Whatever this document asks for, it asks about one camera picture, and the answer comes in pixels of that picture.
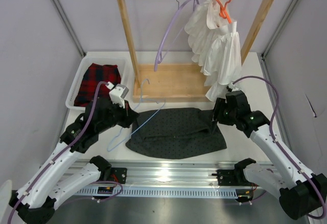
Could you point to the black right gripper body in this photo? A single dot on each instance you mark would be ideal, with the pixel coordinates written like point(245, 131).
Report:
point(222, 111)

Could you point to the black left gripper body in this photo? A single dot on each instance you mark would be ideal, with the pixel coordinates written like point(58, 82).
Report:
point(117, 115)

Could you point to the light blue wire hanger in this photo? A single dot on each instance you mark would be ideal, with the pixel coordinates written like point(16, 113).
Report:
point(142, 100)

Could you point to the grey dotted skirt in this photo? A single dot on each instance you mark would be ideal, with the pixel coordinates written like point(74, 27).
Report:
point(176, 133)

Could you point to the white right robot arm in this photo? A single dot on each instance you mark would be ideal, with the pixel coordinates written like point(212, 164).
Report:
point(297, 188)

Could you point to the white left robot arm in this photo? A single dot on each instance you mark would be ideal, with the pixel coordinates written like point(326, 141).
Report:
point(45, 192)

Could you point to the purple plastic hanger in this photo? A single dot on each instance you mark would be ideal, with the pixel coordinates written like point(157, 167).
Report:
point(160, 56)

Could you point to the white ruffled skirt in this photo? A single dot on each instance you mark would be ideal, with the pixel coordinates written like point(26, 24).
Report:
point(215, 44)

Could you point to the orange plastic hanger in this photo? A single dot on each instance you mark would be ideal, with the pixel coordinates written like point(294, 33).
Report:
point(223, 10)

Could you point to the wooden clothes rack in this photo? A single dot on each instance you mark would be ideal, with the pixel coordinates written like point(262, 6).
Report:
point(179, 80)

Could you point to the white plastic basket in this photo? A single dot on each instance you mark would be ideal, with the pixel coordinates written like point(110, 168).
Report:
point(86, 62)

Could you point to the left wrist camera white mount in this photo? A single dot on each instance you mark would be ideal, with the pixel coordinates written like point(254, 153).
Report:
point(117, 93)

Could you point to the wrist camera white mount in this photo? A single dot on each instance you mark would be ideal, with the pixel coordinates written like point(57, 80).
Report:
point(232, 87)
point(117, 93)

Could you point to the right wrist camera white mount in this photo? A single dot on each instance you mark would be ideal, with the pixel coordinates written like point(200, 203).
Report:
point(232, 87)

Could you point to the aluminium mounting rail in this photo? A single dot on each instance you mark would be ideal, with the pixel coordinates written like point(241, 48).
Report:
point(175, 174)

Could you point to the right aluminium frame post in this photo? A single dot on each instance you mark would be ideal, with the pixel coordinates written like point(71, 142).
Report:
point(280, 27)

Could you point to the aluminium frame post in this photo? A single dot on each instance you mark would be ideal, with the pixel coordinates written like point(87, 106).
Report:
point(280, 27)
point(68, 26)

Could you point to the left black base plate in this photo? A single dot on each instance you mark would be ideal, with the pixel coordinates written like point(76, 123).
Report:
point(118, 175)

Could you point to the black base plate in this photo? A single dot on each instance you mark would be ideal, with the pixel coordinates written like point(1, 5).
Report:
point(118, 175)
point(231, 177)

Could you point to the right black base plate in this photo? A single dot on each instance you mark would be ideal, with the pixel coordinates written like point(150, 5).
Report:
point(231, 177)

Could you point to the perforated metal cable tray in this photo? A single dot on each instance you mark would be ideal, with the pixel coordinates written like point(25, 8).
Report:
point(128, 191)

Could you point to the left aluminium frame post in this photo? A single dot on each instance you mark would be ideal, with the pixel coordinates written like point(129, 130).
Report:
point(68, 26)

